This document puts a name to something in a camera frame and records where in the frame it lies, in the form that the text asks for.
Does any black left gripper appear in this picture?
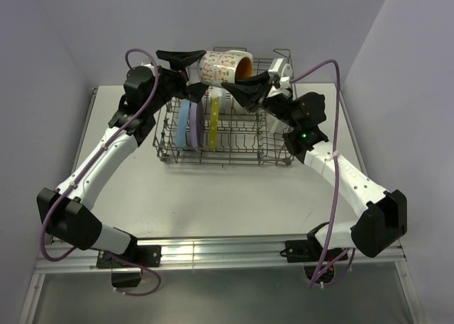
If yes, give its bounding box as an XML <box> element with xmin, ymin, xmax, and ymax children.
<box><xmin>146</xmin><ymin>52</ymin><xmax>214</xmax><ymax>115</ymax></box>

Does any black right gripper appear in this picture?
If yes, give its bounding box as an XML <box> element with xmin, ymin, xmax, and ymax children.
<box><xmin>221</xmin><ymin>71</ymin><xmax>299</xmax><ymax>130</ymax></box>

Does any white bowl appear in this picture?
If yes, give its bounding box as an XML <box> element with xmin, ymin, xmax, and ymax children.
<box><xmin>210</xmin><ymin>87</ymin><xmax>227</xmax><ymax>113</ymax></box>
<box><xmin>231</xmin><ymin>98</ymin><xmax>246</xmax><ymax>114</ymax></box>

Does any floral mug orange inside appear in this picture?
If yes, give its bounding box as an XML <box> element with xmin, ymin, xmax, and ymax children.
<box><xmin>196</xmin><ymin>50</ymin><xmax>253</xmax><ymax>88</ymax></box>

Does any blue plastic plate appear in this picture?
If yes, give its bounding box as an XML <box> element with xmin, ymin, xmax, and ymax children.
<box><xmin>175</xmin><ymin>99</ymin><xmax>191</xmax><ymax>152</ymax></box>

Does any lilac plastic plate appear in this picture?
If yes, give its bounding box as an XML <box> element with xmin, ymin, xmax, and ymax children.
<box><xmin>189</xmin><ymin>102</ymin><xmax>204</xmax><ymax>148</ymax></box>

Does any cream white mug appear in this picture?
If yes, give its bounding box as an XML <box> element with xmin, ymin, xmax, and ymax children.
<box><xmin>267</xmin><ymin>120</ymin><xmax>285</xmax><ymax>138</ymax></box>

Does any green polka-dot plate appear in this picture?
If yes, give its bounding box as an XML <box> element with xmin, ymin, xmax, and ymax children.
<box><xmin>208</xmin><ymin>97</ymin><xmax>220</xmax><ymax>152</ymax></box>

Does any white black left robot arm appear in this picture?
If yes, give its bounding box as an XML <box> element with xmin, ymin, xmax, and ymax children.
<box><xmin>37</xmin><ymin>50</ymin><xmax>208</xmax><ymax>267</ymax></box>

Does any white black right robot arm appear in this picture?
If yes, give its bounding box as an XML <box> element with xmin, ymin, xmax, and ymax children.
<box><xmin>222</xmin><ymin>73</ymin><xmax>407</xmax><ymax>260</ymax></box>

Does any grey wire dish rack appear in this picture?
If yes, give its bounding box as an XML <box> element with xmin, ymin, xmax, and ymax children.
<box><xmin>153</xmin><ymin>48</ymin><xmax>292</xmax><ymax>166</ymax></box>

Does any aluminium frame rail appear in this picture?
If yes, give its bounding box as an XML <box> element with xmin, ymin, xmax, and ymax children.
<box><xmin>19</xmin><ymin>235</ymin><xmax>427</xmax><ymax>323</ymax></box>

